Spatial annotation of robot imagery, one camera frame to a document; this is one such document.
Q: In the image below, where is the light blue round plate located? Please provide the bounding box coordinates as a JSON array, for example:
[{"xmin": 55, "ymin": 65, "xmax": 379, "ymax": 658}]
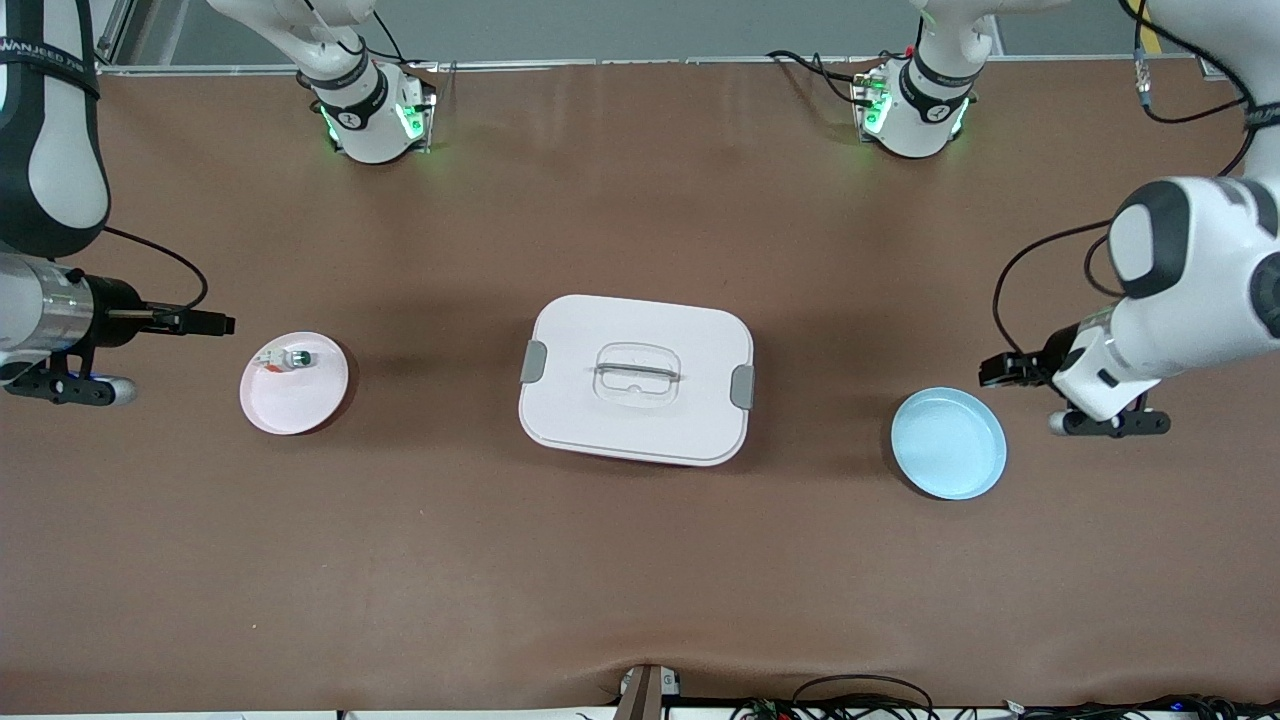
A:
[{"xmin": 890, "ymin": 387, "xmax": 1008, "ymax": 502}]

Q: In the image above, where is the pale pink round plate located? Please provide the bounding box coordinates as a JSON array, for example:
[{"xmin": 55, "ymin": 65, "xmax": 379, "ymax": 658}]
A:
[{"xmin": 239, "ymin": 331, "xmax": 351, "ymax": 437}]

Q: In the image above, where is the brown table mat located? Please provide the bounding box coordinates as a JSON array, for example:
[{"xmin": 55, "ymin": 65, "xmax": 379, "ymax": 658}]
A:
[{"xmin": 0, "ymin": 58, "xmax": 1280, "ymax": 715}]

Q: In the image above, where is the white lidded storage box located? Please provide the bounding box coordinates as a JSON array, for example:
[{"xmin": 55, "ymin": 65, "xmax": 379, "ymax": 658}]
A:
[{"xmin": 518, "ymin": 294, "xmax": 756, "ymax": 468}]

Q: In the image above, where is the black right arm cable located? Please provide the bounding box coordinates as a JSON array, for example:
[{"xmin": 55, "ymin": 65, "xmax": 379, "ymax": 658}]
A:
[{"xmin": 100, "ymin": 226, "xmax": 210, "ymax": 317}]

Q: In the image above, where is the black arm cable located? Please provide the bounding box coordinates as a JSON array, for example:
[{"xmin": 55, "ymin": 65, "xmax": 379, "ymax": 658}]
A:
[
  {"xmin": 992, "ymin": 0, "xmax": 1259, "ymax": 363},
  {"xmin": 100, "ymin": 226, "xmax": 210, "ymax": 317}
]

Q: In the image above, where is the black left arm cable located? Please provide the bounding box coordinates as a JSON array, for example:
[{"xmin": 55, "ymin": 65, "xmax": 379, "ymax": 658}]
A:
[{"xmin": 992, "ymin": 0, "xmax": 1259, "ymax": 363}]

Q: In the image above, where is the black base cable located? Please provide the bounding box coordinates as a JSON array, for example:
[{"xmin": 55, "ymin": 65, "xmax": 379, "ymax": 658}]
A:
[
  {"xmin": 766, "ymin": 47, "xmax": 886, "ymax": 109},
  {"xmin": 338, "ymin": 8, "xmax": 411, "ymax": 69}
]

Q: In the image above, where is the black looped cable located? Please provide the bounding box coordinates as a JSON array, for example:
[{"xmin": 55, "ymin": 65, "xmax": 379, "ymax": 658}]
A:
[{"xmin": 790, "ymin": 674, "xmax": 937, "ymax": 720}]

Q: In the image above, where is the black cable bundle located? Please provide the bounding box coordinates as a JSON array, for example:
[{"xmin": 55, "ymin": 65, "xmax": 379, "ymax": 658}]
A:
[{"xmin": 940, "ymin": 693, "xmax": 1280, "ymax": 720}]

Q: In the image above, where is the brown camera post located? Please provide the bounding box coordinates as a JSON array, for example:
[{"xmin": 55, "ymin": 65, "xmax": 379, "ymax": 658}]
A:
[{"xmin": 612, "ymin": 663, "xmax": 683, "ymax": 720}]

